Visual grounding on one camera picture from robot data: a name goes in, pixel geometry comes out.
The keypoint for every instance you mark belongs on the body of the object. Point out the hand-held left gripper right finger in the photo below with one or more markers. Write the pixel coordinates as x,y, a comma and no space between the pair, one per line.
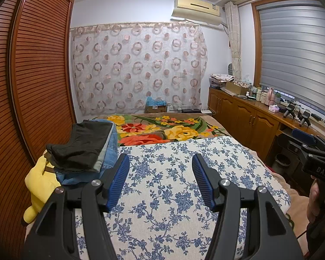
204,181

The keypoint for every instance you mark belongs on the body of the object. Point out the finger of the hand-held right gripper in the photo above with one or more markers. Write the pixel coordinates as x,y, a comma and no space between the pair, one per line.
304,136

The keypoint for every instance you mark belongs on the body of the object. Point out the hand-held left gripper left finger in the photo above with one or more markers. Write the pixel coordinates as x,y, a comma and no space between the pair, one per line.
119,184

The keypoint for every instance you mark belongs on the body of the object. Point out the black pants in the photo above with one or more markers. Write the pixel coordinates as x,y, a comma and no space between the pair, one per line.
81,146

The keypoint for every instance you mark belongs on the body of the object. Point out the grey-green folded pants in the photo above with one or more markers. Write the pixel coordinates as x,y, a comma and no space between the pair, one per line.
104,151

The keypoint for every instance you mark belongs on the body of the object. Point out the person's right hand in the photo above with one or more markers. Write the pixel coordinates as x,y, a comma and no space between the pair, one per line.
315,200

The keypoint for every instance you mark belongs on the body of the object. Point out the blue denim jeans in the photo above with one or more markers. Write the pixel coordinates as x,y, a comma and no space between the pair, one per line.
111,157

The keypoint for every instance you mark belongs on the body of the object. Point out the dark waste bin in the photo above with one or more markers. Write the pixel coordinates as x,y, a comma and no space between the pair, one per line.
282,162

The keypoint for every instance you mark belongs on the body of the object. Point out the blue floral bed sheet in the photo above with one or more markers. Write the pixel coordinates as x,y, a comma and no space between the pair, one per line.
165,195

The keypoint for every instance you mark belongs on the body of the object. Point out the pink tissue box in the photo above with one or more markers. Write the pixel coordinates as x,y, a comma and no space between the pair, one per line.
273,109

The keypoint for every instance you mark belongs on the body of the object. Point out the pink bottle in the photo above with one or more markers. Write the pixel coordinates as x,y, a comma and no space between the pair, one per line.
270,96

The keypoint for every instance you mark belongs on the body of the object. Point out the group of toiletry bottles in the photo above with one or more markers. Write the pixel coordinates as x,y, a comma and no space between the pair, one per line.
260,93

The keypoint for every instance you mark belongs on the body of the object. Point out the wooden cabinet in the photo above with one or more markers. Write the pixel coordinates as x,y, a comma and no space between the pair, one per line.
241,119

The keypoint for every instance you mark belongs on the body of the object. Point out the colourful flower blanket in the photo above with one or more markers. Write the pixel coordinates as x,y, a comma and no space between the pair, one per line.
157,130

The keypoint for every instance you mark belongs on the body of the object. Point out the yellow plush toy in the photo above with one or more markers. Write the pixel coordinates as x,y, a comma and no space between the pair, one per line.
42,184

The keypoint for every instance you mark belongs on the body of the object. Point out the grey window blind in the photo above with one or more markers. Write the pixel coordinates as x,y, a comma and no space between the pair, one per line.
295,59

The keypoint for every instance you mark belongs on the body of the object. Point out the open cardboard box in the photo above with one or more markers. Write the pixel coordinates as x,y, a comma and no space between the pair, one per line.
237,88

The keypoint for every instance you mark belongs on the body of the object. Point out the cardboard box with blue bag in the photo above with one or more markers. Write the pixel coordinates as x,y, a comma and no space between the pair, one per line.
155,105

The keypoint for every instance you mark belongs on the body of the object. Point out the small fan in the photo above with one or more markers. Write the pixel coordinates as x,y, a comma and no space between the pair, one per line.
230,69

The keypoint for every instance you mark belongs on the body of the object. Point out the stack of papers and cloth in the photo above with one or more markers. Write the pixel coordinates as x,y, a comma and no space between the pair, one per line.
220,80

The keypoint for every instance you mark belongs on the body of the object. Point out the beige patterned window curtain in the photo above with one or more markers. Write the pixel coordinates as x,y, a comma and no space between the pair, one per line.
234,40

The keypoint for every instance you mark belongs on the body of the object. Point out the circle-patterned sheer curtain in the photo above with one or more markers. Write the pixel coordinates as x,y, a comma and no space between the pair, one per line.
140,65

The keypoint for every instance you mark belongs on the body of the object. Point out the brown louvred wardrobe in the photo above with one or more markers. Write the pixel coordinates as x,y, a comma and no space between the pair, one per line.
38,73

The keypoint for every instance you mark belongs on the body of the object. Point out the beige air conditioner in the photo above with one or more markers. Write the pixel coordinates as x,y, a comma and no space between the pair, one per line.
197,9

